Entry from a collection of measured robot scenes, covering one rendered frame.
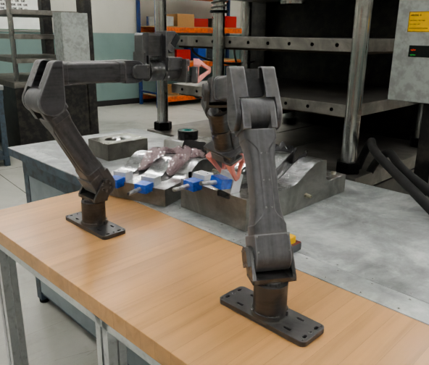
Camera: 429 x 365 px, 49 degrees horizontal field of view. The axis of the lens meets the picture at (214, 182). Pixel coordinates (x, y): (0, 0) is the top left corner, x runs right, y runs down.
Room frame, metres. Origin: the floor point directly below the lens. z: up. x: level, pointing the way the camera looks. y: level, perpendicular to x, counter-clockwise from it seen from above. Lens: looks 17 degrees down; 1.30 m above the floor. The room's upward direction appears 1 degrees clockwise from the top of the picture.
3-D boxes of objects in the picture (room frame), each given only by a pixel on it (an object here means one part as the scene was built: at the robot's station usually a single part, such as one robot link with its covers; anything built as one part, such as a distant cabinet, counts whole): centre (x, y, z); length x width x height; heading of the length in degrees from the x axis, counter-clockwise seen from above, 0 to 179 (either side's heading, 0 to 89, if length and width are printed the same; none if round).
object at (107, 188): (1.19, 0.32, 0.90); 0.09 x 0.06 x 0.06; 46
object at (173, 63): (1.38, 0.13, 1.25); 0.07 x 0.06 x 0.11; 46
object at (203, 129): (2.46, -0.37, 0.75); 1.30 x 0.84 x 0.06; 45
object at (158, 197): (1.61, 0.14, 0.85); 0.50 x 0.26 x 0.11; 152
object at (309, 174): (1.42, -0.17, 0.87); 0.50 x 0.26 x 0.14; 135
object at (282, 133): (2.37, -0.35, 0.87); 0.50 x 0.27 x 0.17; 135
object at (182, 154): (1.61, 0.14, 0.90); 0.26 x 0.18 x 0.08; 152
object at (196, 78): (1.41, 0.06, 1.20); 0.09 x 0.07 x 0.07; 136
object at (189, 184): (1.27, 0.07, 0.89); 0.13 x 0.05 x 0.05; 135
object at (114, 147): (1.98, 0.41, 0.83); 0.20 x 0.15 x 0.07; 135
